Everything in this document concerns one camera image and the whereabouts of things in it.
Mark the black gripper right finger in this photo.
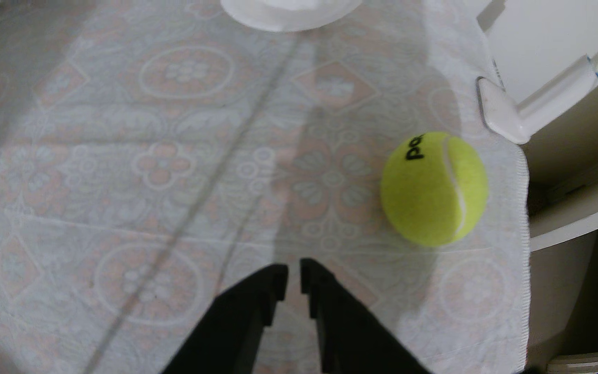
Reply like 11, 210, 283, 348
300, 258, 433, 374

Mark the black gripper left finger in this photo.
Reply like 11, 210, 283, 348
161, 264, 289, 374

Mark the yellow-green tennis ball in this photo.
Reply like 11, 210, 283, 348
380, 131, 489, 248

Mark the white plastic bowl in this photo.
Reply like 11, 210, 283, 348
219, 0, 363, 33

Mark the white patterned table cloth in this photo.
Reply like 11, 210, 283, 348
0, 0, 532, 374

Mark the white clamp with gooseneck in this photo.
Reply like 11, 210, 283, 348
477, 20, 598, 145

